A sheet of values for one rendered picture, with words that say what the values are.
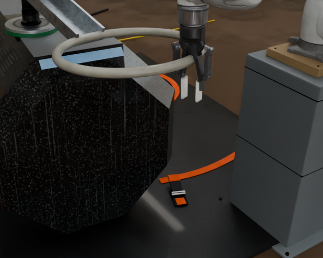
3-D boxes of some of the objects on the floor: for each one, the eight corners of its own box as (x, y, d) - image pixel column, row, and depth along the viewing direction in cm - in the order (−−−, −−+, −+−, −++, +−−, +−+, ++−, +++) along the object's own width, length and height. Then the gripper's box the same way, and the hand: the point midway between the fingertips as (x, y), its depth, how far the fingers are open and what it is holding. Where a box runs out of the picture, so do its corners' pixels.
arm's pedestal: (283, 171, 269) (309, 33, 230) (359, 221, 233) (405, 68, 194) (214, 200, 245) (229, 51, 205) (286, 261, 209) (322, 95, 169)
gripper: (225, 24, 138) (222, 100, 148) (173, 18, 146) (173, 90, 157) (213, 29, 132) (210, 108, 142) (160, 22, 141) (161, 97, 151)
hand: (191, 89), depth 148 cm, fingers closed on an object, 4 cm apart
